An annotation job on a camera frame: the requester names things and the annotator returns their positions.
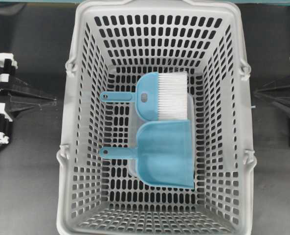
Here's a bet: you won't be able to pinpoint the blue plastic dustpan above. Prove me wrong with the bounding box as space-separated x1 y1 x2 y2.
99 120 194 189

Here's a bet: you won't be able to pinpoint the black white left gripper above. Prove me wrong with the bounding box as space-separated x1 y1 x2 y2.
0 52 57 143

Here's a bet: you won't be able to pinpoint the grey plastic shopping basket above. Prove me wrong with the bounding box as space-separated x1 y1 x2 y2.
57 0 257 235

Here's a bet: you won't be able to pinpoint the blue hand brush white bristles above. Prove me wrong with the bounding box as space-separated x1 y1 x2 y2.
100 71 188 121

